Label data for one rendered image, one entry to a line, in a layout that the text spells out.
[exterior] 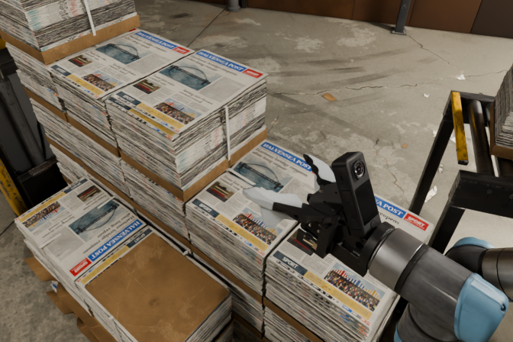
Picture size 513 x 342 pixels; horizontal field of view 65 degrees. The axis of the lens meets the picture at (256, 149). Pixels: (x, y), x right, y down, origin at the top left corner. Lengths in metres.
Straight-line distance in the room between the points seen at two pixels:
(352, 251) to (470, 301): 0.16
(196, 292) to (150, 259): 0.19
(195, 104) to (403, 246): 0.72
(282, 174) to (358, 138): 1.59
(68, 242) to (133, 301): 0.33
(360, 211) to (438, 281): 0.12
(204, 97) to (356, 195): 0.68
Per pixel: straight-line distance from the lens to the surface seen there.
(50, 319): 2.08
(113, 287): 1.32
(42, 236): 1.53
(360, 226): 0.56
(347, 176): 0.54
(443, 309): 0.55
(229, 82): 1.19
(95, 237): 1.45
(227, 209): 1.13
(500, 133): 1.48
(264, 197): 0.58
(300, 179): 1.21
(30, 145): 2.19
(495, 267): 0.67
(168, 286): 1.28
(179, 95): 1.15
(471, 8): 4.50
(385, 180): 2.50
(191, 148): 1.07
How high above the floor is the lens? 1.67
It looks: 40 degrees down
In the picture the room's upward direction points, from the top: straight up
